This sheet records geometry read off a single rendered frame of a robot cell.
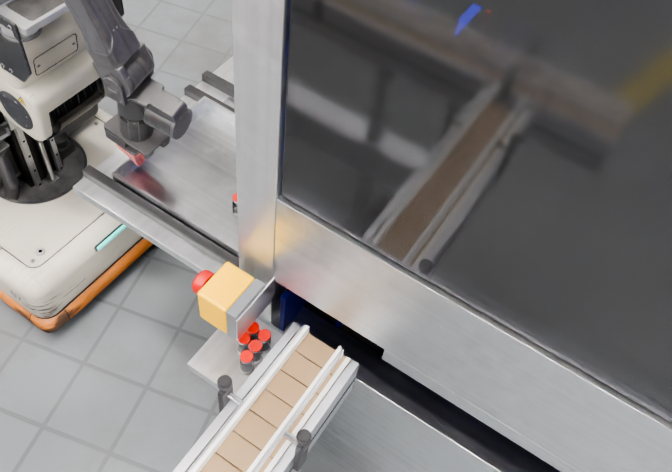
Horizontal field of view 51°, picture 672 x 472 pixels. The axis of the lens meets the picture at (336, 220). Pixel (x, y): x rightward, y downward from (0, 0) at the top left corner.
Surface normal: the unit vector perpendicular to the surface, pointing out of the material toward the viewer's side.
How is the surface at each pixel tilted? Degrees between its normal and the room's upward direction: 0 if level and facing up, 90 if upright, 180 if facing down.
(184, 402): 0
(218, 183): 0
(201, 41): 0
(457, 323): 90
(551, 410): 90
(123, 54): 76
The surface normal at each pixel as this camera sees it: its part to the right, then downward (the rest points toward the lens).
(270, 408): 0.09, -0.60
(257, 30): -0.54, 0.64
